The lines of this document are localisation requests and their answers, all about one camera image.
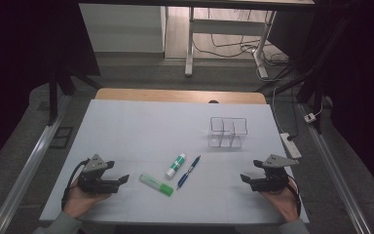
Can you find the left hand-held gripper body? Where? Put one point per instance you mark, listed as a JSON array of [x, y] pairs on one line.
[[92, 182]]

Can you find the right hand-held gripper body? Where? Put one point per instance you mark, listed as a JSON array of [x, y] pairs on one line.
[[272, 182]]

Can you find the green highlighter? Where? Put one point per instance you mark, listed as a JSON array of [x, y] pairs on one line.
[[156, 185]]

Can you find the clear acrylic pen holder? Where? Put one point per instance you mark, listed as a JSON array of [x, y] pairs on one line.
[[228, 135]]

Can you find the white green glue stick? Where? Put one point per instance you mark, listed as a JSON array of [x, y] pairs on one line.
[[176, 165]]

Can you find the blue pen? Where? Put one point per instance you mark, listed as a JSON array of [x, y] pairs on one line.
[[188, 172]]

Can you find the person's left hand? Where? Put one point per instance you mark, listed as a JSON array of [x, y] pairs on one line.
[[78, 201]]

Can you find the person's right hand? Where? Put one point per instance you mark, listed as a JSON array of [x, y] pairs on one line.
[[285, 204]]

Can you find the white power strip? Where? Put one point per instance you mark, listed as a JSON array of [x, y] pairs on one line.
[[290, 145]]

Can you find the small white adapter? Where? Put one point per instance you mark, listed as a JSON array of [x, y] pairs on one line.
[[310, 118]]

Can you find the black stand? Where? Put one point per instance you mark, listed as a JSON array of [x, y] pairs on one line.
[[318, 94], [53, 97]]

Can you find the wooden table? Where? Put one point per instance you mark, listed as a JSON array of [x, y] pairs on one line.
[[175, 95]]

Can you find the dark curtain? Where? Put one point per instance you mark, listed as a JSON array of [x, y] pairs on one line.
[[363, 81], [13, 65]]

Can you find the white cabinet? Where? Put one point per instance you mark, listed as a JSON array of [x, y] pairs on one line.
[[123, 27]]

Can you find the black floor frame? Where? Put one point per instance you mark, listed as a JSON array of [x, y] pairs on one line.
[[61, 137]]

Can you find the aluminium rail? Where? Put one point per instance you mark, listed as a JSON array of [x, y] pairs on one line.
[[29, 169], [334, 169]]

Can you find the white desk frame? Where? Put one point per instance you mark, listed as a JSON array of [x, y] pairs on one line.
[[224, 26]]

